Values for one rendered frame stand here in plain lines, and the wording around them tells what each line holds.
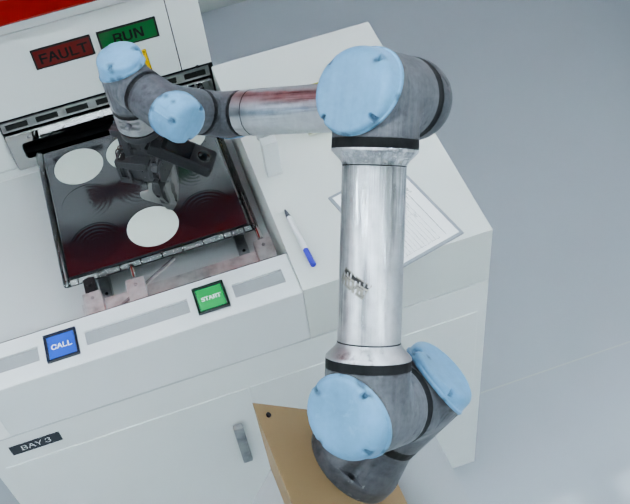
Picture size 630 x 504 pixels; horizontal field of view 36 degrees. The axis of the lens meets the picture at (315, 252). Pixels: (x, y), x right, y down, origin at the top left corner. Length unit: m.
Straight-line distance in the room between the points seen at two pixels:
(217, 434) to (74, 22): 0.84
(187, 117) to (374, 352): 0.48
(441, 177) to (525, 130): 1.49
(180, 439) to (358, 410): 0.73
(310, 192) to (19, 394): 0.62
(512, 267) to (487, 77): 0.82
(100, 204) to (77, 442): 0.46
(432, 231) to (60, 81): 0.81
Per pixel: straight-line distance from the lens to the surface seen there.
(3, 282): 2.02
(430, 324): 1.89
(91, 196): 1.99
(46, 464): 1.90
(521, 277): 2.89
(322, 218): 1.76
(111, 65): 1.57
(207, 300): 1.68
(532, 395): 2.67
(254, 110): 1.55
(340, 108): 1.26
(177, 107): 1.50
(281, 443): 1.46
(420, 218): 1.74
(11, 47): 1.99
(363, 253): 1.27
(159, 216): 1.91
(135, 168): 1.72
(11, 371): 1.70
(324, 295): 1.69
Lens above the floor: 2.30
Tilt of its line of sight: 51 degrees down
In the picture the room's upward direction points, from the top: 8 degrees counter-clockwise
